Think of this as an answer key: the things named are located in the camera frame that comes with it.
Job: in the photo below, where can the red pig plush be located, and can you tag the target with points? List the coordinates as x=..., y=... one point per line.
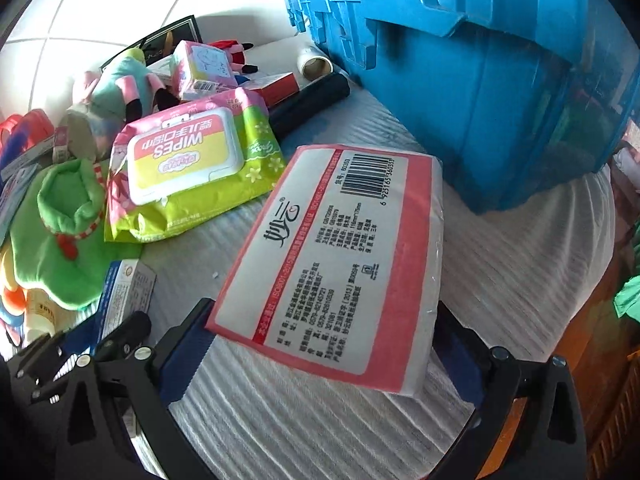
x=236, y=54

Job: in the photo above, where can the dark framed picture box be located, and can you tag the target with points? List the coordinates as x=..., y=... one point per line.
x=161, y=43

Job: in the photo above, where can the black cylinder roll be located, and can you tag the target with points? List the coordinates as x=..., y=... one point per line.
x=296, y=110

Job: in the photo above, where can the white tape roll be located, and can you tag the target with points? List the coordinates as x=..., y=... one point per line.
x=313, y=64

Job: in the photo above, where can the blue plastic storage crate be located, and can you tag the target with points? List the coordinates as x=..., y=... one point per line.
x=513, y=96

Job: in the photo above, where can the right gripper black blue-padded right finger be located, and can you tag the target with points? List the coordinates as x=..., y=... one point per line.
x=549, y=441

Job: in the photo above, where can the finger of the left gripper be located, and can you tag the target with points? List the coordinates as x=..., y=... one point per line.
x=124, y=339

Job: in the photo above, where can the teal pink plush toy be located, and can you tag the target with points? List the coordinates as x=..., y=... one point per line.
x=104, y=102

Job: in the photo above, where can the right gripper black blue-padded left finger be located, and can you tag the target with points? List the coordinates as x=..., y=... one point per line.
x=148, y=381

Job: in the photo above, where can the red white small box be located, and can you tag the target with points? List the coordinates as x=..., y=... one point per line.
x=274, y=89

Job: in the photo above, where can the pink white tissue pack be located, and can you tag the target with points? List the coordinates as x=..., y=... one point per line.
x=340, y=274

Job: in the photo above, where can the green plush toy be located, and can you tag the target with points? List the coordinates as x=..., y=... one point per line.
x=57, y=234

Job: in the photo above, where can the small pink tissue pack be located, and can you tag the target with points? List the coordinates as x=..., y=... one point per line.
x=199, y=70

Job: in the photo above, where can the green pink wipes pack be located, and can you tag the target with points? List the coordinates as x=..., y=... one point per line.
x=176, y=169

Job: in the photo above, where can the blue white medicine box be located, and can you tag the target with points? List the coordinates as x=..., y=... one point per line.
x=128, y=287

